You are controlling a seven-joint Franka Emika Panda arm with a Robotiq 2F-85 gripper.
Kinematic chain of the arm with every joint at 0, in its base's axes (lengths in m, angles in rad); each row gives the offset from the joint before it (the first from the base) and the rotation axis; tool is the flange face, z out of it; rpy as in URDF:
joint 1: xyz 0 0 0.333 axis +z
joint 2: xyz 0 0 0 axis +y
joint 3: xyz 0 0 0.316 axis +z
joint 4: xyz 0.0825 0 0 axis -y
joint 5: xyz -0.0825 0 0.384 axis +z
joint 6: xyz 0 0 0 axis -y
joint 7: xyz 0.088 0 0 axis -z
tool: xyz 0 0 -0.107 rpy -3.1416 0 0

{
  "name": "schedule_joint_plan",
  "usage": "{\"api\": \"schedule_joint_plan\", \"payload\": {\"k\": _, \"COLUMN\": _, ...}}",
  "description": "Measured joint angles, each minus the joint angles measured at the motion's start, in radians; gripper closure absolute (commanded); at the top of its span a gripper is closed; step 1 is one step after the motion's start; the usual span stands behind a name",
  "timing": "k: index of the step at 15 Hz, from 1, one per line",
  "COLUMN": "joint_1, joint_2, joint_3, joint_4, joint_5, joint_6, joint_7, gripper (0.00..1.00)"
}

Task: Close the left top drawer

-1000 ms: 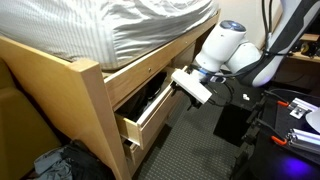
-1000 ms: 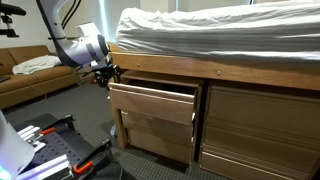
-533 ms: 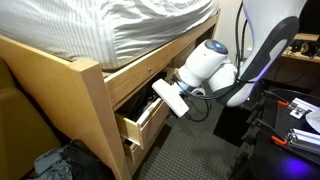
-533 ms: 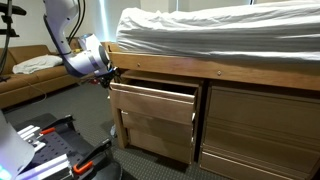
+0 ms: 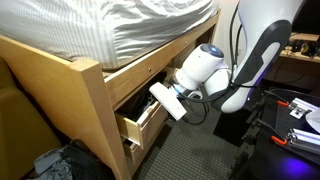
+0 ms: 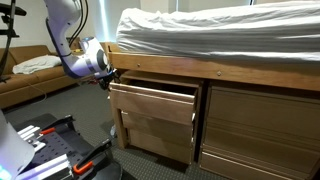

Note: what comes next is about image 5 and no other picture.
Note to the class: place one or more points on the mattress with white sheet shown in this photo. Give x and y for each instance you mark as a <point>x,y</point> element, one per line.
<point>100,26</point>

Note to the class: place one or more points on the light wooden bed frame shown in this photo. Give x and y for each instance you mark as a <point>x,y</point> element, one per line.
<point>83,100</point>

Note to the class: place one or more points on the black box stand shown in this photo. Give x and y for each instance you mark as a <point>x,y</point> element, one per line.
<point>233,126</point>

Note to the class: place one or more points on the wooden desk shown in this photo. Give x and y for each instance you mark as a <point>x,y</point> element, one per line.
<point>300,56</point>

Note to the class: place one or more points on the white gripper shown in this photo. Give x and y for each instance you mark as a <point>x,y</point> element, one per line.
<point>168,100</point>

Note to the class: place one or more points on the black and yellow gadget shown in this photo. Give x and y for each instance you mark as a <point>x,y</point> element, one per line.
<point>310,48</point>

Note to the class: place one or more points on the black monitor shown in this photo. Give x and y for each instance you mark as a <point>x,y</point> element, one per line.
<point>310,16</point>

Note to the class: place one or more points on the grey and black clothes pile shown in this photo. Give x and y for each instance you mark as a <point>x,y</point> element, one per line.
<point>73,163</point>

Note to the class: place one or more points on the closed wooden drawer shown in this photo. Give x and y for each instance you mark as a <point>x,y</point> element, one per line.
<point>141,165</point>

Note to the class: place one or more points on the aluminium extrusion bar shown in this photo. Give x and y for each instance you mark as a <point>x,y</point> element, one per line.
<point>301,108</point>
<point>305,140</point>

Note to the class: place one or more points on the light wooden drawer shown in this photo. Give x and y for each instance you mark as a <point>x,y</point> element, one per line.
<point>150,125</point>

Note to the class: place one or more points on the dark clothes in drawer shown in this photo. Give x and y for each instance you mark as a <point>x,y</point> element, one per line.
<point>136,103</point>

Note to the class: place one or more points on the slightly open wooden drawer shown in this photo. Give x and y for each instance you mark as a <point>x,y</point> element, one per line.
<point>132,152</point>

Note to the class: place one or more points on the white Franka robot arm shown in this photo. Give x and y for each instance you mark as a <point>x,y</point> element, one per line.
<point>263,40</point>

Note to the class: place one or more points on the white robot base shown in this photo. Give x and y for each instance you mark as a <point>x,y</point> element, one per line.
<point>315,120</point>

